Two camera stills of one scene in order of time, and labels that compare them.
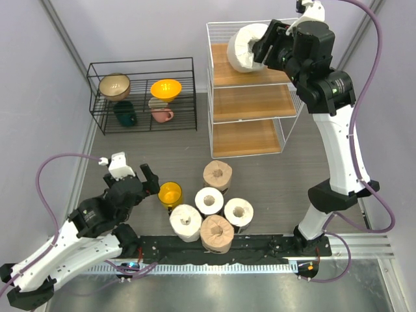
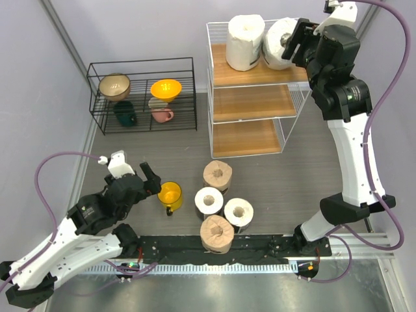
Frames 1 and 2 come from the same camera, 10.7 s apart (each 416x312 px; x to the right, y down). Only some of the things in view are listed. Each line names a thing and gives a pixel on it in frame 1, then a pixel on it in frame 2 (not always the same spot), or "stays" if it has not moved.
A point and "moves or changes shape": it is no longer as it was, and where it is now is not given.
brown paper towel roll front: [217, 234] stays
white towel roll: [240, 49] moves or changes shape
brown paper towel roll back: [217, 174] stays
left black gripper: [152, 186] stays
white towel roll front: [186, 221] moves or changes shape
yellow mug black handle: [170, 195] stays
